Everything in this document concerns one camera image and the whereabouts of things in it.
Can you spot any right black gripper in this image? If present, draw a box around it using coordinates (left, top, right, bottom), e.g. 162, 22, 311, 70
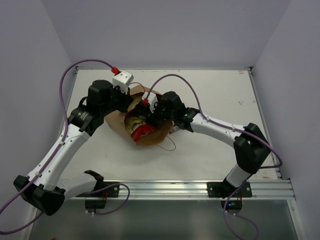
144, 101, 177, 128

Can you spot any brown chocolate bar wrapper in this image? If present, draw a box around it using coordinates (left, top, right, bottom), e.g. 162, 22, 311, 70
170, 125, 179, 134

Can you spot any brown paper bag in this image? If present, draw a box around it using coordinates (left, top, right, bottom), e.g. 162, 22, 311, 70
104, 82, 174, 147

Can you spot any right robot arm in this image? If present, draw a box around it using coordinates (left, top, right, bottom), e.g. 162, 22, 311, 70
142, 91, 271, 198

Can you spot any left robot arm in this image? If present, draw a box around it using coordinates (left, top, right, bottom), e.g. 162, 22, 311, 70
13, 80, 133, 216

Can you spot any yellow chip bag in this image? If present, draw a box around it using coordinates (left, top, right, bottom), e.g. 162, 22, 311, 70
124, 116, 145, 135

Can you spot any red chip bag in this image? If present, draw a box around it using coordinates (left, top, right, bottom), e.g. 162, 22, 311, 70
130, 124, 156, 141

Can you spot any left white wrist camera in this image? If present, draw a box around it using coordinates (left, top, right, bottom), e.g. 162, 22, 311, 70
112, 70, 134, 94

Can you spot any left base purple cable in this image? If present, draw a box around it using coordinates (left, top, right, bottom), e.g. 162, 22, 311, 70
84, 183, 131, 216

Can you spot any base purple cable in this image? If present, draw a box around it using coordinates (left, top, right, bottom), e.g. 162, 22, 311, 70
221, 192, 260, 240
84, 183, 131, 216

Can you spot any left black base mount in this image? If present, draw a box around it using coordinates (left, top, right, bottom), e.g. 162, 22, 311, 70
77, 181, 120, 198

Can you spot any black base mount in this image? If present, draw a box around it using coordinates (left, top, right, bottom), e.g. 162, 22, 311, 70
77, 181, 120, 198
206, 181, 253, 199

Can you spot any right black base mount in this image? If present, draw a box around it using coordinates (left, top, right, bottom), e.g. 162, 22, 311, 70
206, 181, 253, 199

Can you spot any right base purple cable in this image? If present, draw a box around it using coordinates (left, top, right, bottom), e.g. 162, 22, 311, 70
221, 192, 260, 240

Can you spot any aluminium front rail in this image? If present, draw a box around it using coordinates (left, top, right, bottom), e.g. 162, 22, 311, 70
57, 177, 295, 201

